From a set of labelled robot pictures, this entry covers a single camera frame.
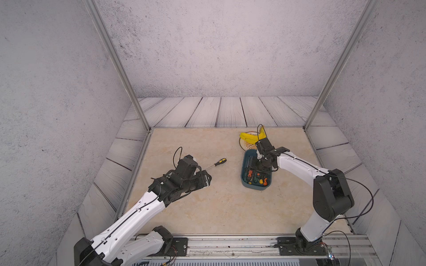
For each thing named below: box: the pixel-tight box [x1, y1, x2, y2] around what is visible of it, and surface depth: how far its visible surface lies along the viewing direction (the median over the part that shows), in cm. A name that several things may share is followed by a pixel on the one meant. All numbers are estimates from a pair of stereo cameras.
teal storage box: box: [240, 149, 273, 191], surface depth 93 cm
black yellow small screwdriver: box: [205, 157, 227, 171], surface depth 103 cm
